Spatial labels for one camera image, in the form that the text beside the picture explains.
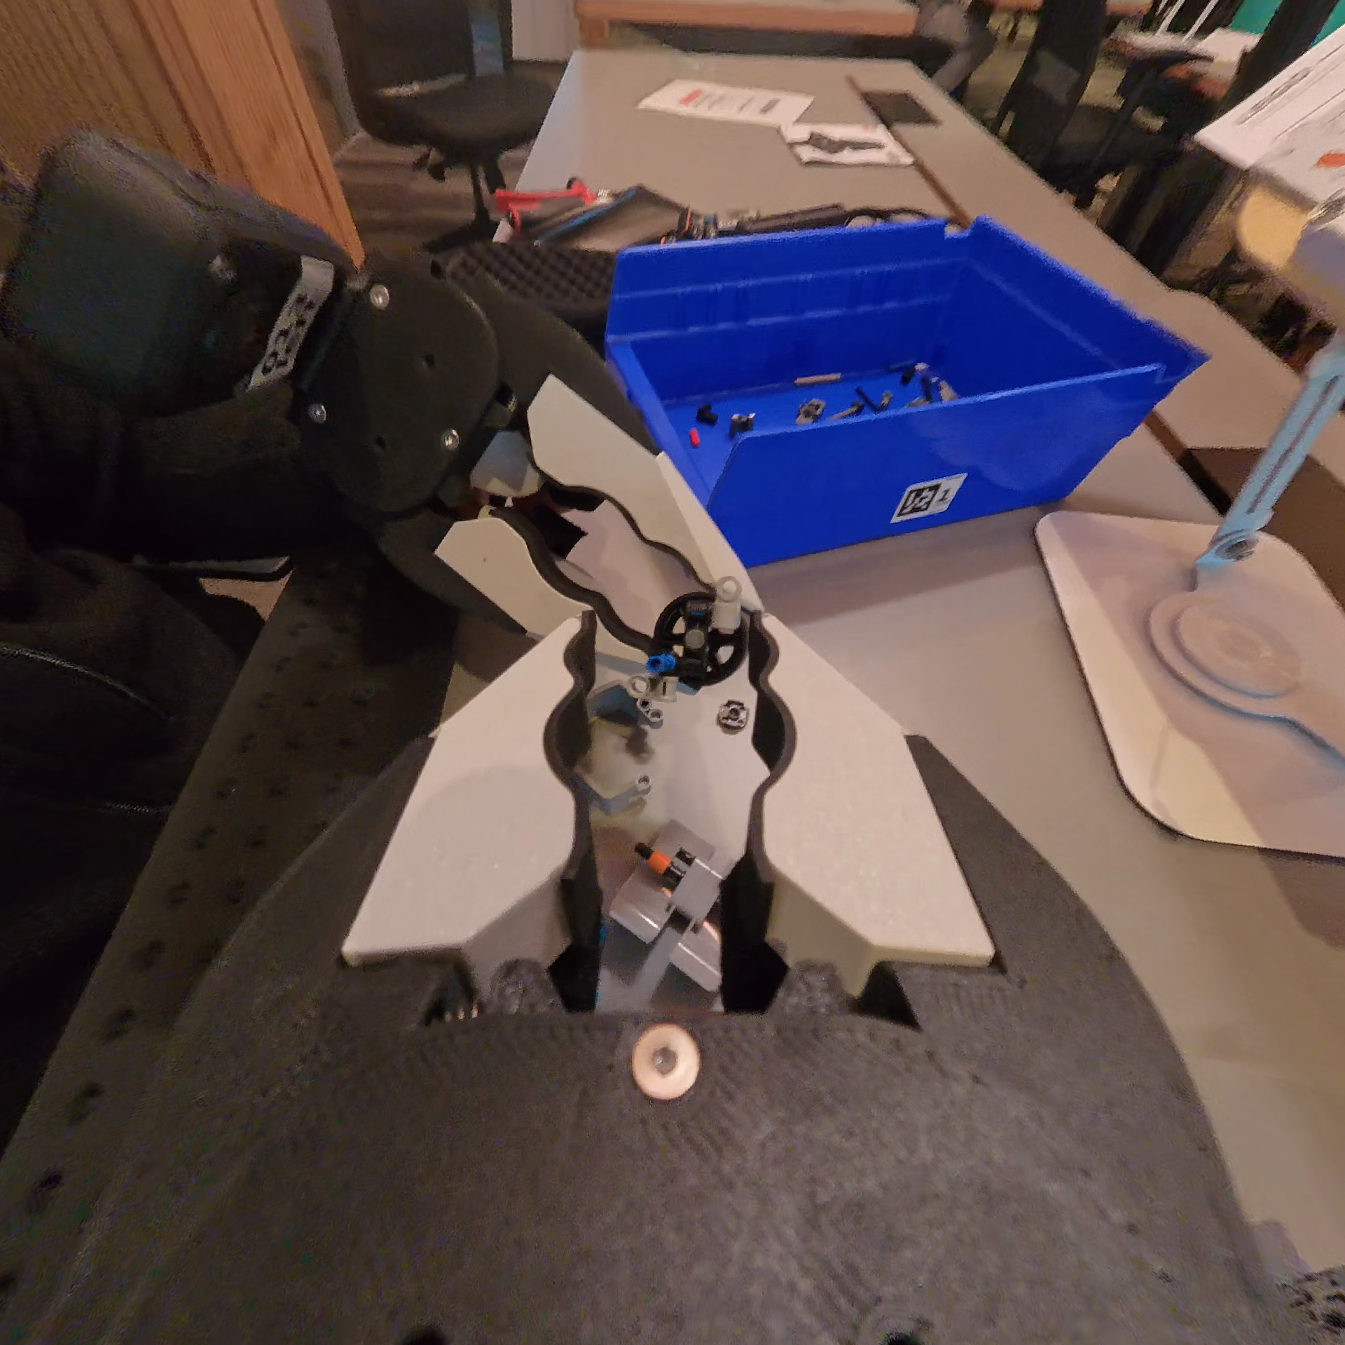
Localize grey curved panel block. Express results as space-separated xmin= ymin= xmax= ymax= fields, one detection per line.
xmin=583 ymin=673 xmax=666 ymax=815

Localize black foam pad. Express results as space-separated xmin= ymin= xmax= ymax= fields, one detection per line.
xmin=442 ymin=240 xmax=622 ymax=332

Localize red handled tool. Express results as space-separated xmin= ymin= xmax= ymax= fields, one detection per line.
xmin=492 ymin=180 xmax=594 ymax=216

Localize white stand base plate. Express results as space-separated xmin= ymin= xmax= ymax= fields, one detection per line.
xmin=1035 ymin=509 xmax=1345 ymax=862

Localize black cabled adapter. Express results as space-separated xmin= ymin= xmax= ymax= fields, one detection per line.
xmin=662 ymin=202 xmax=948 ymax=248

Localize black and white sheet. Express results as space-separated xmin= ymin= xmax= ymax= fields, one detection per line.
xmin=780 ymin=120 xmax=916 ymax=168

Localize person's left forearm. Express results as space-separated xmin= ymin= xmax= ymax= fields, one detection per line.
xmin=0 ymin=336 xmax=359 ymax=564

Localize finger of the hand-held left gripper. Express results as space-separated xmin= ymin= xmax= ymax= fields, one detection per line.
xmin=433 ymin=508 xmax=654 ymax=642
xmin=524 ymin=373 xmax=766 ymax=617

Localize small dark block parts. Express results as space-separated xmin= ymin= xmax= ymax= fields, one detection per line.
xmin=689 ymin=362 xmax=963 ymax=444

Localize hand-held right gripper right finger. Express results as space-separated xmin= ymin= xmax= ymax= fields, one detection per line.
xmin=748 ymin=612 xmax=998 ymax=996

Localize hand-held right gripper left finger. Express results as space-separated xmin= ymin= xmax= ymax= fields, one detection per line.
xmin=341 ymin=612 xmax=601 ymax=969

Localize blue plastic bin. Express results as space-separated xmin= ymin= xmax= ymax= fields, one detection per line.
xmin=604 ymin=215 xmax=1211 ymax=569

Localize white printed paper sheet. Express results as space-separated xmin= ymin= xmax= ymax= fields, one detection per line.
xmin=638 ymin=79 xmax=815 ymax=130

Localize small grey panel orange pin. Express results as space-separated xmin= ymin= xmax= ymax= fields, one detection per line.
xmin=604 ymin=822 xmax=729 ymax=990

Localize black round core blue pin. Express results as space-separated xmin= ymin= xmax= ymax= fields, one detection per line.
xmin=628 ymin=577 xmax=751 ymax=700

